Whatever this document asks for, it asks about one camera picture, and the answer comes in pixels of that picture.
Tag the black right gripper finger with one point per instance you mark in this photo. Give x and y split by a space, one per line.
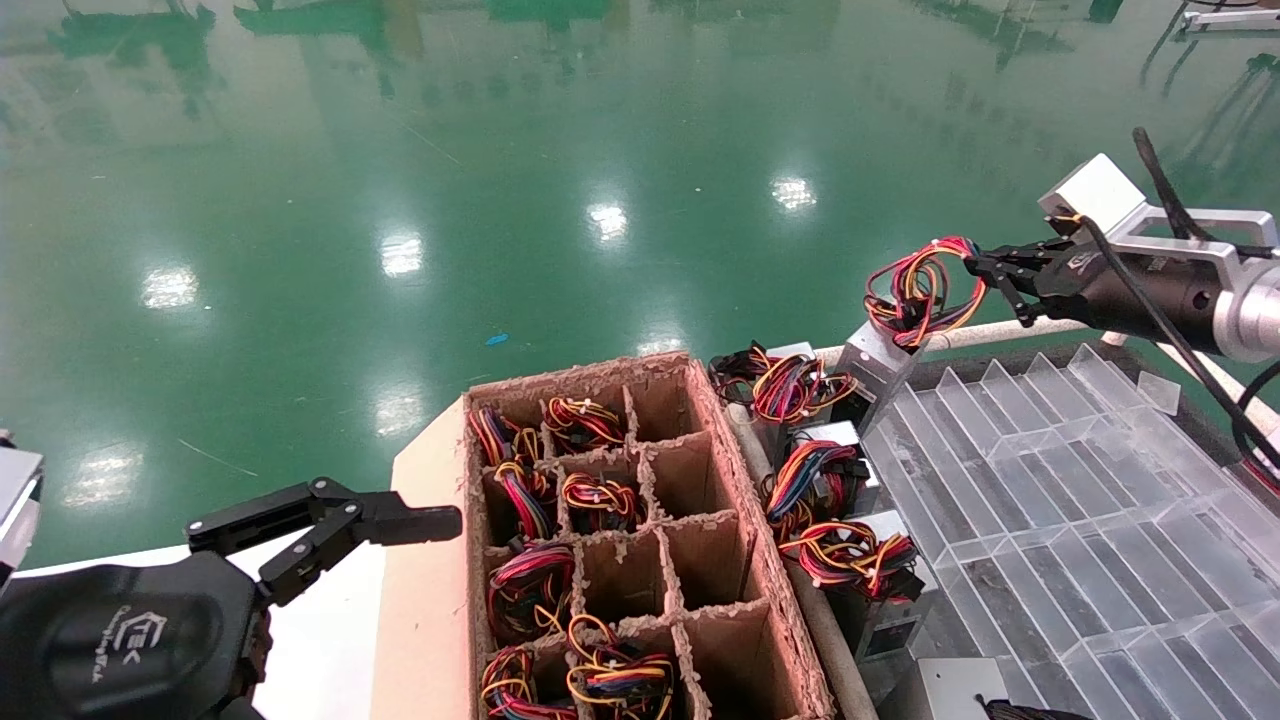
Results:
1028 295
1010 260

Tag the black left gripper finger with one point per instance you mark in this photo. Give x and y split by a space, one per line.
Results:
335 525

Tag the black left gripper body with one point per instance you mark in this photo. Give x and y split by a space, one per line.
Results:
120 640

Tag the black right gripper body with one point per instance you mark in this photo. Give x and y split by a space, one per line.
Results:
1130 295

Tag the clear acrylic divider tray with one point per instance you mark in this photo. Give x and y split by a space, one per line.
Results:
1050 500

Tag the brown cardboard divider box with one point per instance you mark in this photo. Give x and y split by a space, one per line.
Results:
700 470

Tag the silver metal box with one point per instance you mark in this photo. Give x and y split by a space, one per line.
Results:
955 690

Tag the white slanted frame pipe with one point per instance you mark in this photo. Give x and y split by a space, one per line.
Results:
1258 408

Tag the white background frame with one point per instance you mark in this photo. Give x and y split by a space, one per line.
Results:
1230 18

